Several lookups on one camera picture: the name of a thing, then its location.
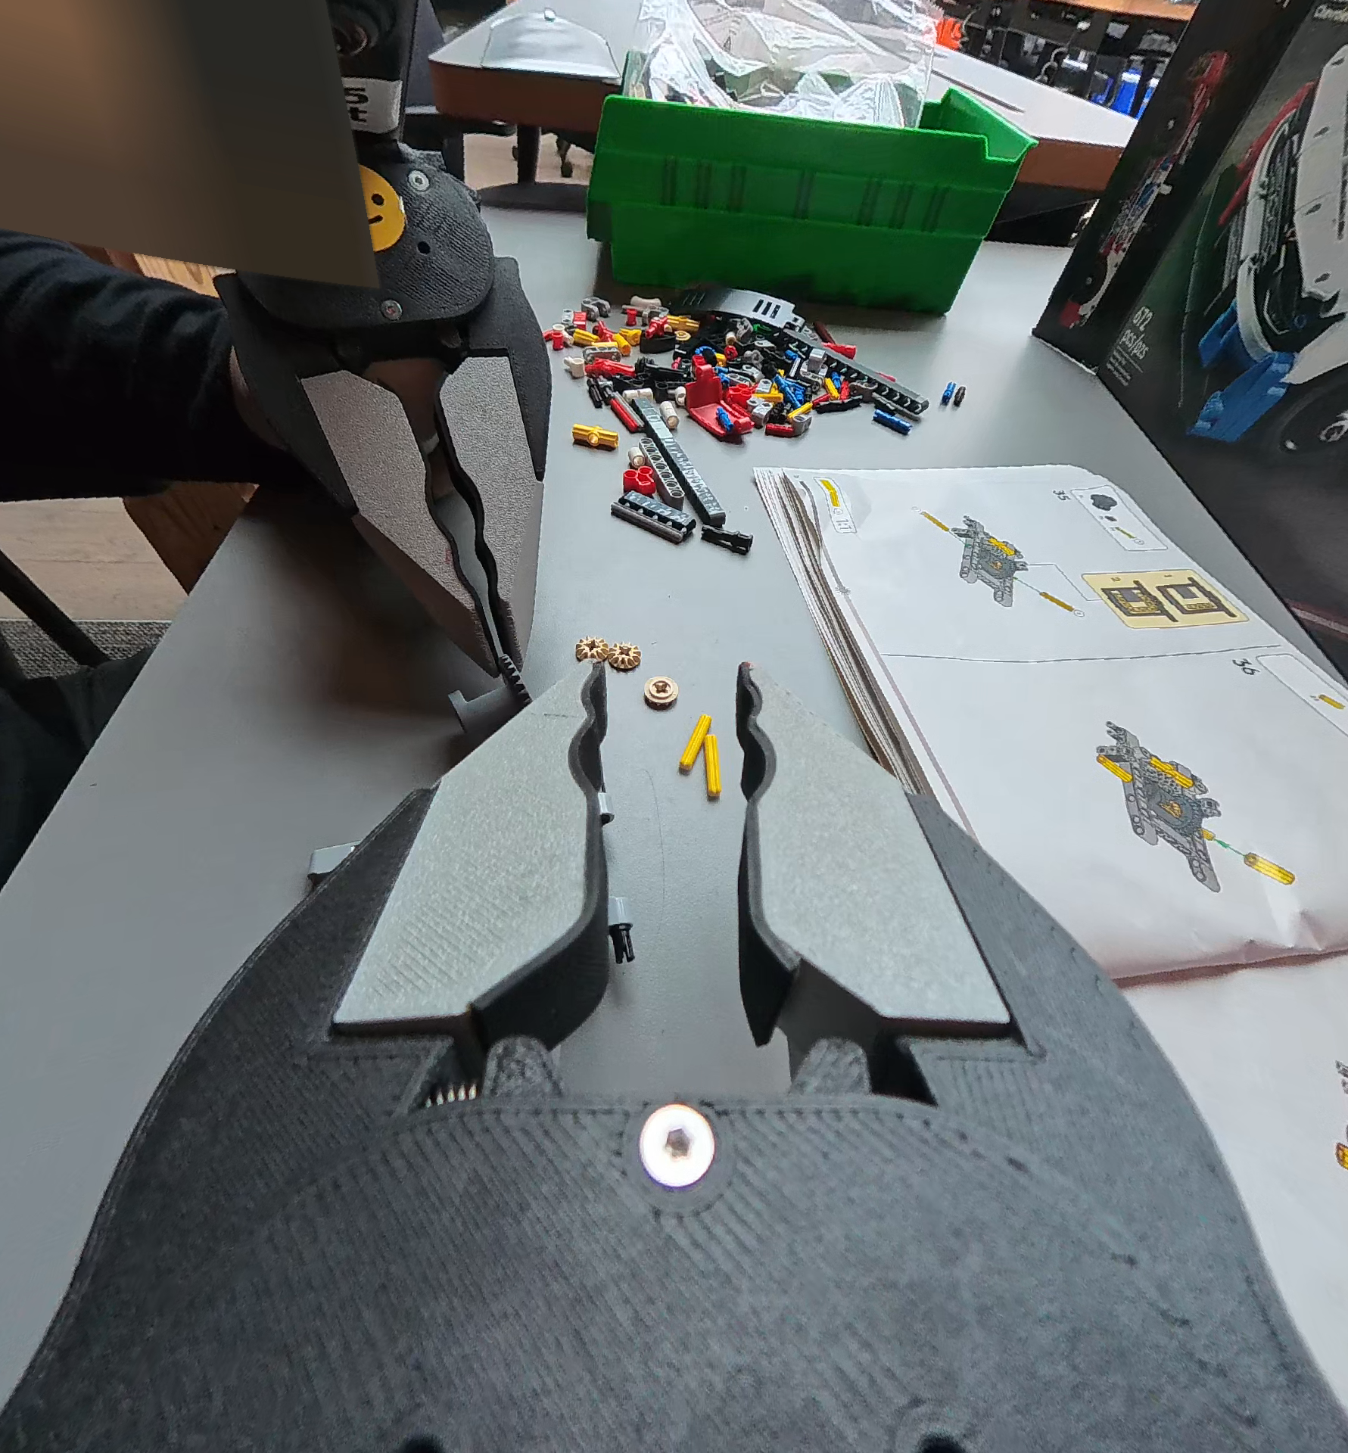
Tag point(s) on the light grey lego beam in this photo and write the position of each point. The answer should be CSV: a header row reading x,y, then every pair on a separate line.
x,y
642,471

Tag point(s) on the tan lego gear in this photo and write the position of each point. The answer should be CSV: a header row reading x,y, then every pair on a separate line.
x,y
624,656
592,650

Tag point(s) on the lego instruction booklet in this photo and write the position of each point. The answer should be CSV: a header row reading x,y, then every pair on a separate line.
x,y
1026,704

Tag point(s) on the pile of small lego pieces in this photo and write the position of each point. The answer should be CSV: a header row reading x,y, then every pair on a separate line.
x,y
730,374

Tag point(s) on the yellow lego axle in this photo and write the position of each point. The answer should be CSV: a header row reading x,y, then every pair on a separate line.
x,y
712,766
695,742

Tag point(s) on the person's left forearm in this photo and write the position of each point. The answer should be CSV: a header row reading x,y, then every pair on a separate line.
x,y
61,364

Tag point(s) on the short black lego beam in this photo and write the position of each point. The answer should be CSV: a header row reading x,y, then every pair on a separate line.
x,y
653,515

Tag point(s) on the clear plastic bags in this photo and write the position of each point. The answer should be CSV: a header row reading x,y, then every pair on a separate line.
x,y
776,57

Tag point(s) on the light grey lego frame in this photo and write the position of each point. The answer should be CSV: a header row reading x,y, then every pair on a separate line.
x,y
330,863

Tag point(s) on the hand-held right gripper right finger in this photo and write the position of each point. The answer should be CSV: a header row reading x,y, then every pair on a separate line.
x,y
856,874

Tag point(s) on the dark grey lego gear housing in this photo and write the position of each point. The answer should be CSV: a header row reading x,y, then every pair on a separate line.
x,y
480,713

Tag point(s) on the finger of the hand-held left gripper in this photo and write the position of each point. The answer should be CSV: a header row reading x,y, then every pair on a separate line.
x,y
385,477
497,455

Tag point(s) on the black office chair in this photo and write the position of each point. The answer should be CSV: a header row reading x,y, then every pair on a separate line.
x,y
15,588

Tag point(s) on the lego set box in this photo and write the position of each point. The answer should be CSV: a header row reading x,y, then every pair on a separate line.
x,y
1253,284

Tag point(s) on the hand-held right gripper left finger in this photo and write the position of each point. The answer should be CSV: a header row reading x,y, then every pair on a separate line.
x,y
480,863

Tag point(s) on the black lego connector pin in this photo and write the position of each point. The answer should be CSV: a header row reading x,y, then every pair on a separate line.
x,y
727,539

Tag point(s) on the green plastic bin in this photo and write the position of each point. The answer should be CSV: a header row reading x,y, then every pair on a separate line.
x,y
788,216

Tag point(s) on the grey black lego pin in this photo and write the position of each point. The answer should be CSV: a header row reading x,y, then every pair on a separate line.
x,y
624,915

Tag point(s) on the long dark grey lego beam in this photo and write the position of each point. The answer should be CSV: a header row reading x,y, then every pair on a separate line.
x,y
679,464

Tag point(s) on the tan round lego piece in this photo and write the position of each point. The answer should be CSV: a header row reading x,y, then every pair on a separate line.
x,y
661,692

